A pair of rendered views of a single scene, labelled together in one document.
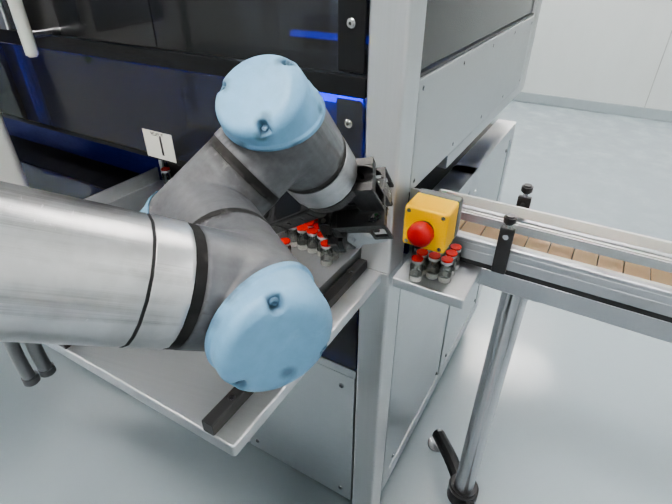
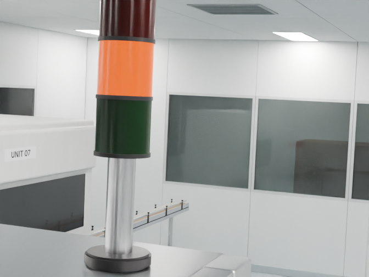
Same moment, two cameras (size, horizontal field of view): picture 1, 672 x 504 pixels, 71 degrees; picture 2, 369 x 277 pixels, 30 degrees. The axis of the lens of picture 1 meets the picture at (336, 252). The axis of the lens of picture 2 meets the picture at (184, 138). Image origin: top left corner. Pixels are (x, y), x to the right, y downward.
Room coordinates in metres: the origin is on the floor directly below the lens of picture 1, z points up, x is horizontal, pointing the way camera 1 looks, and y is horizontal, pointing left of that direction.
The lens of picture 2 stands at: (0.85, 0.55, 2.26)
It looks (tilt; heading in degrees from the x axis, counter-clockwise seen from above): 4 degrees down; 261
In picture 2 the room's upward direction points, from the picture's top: 3 degrees clockwise
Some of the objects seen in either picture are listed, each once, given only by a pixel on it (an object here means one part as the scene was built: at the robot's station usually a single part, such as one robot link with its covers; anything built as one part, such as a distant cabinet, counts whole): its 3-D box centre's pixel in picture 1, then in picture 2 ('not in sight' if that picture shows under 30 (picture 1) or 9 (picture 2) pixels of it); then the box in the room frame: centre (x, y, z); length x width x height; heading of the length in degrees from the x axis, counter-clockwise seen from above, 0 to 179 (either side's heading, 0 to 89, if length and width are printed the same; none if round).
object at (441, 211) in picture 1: (431, 220); not in sight; (0.67, -0.16, 0.99); 0.08 x 0.07 x 0.07; 150
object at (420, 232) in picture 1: (421, 233); not in sight; (0.63, -0.13, 0.99); 0.04 x 0.04 x 0.04; 60
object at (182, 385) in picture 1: (173, 266); not in sight; (0.72, 0.30, 0.87); 0.70 x 0.48 x 0.02; 60
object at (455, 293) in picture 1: (440, 272); not in sight; (0.69, -0.19, 0.87); 0.14 x 0.13 x 0.02; 150
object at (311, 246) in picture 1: (297, 236); not in sight; (0.77, 0.07, 0.90); 0.18 x 0.02 x 0.05; 59
